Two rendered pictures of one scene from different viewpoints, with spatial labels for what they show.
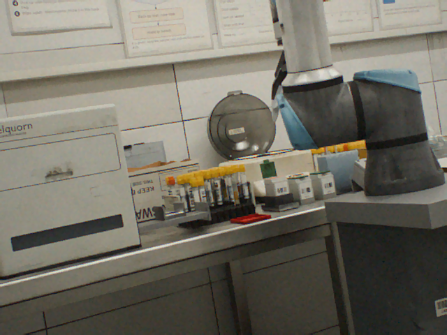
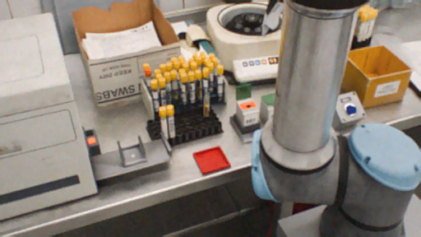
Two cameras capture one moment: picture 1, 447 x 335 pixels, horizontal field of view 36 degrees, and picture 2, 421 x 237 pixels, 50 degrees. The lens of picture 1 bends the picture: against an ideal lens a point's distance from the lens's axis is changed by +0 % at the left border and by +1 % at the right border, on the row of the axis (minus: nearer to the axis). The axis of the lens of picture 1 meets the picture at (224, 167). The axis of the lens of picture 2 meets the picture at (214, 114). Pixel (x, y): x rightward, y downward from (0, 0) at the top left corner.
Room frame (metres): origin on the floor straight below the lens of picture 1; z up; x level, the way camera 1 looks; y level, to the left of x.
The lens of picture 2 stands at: (0.78, -0.10, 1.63)
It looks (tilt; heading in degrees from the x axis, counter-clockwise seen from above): 40 degrees down; 4
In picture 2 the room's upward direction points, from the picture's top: straight up
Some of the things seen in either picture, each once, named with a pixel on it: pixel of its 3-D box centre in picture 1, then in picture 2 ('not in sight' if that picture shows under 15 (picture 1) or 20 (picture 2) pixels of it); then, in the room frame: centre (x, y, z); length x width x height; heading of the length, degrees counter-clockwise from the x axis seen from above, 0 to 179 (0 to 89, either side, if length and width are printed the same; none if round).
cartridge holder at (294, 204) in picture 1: (279, 202); (246, 123); (1.63, -0.12, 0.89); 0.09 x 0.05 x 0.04; 25
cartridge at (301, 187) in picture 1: (300, 189); (270, 109); (1.67, -0.18, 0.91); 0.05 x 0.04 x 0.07; 26
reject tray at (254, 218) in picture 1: (250, 218); (211, 160); (1.52, -0.04, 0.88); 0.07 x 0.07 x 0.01; 26
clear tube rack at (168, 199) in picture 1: (209, 202); (183, 91); (1.73, 0.05, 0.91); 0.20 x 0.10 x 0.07; 116
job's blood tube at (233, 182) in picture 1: (235, 193); (206, 107); (1.64, -0.02, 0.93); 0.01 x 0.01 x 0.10; 26
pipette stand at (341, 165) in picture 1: (339, 172); not in sight; (1.77, -0.29, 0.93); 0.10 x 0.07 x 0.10; 118
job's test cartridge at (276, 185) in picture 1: (276, 190); (247, 114); (1.63, -0.12, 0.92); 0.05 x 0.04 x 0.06; 25
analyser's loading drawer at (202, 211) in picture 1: (160, 217); (122, 157); (1.47, 0.15, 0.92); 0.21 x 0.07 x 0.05; 116
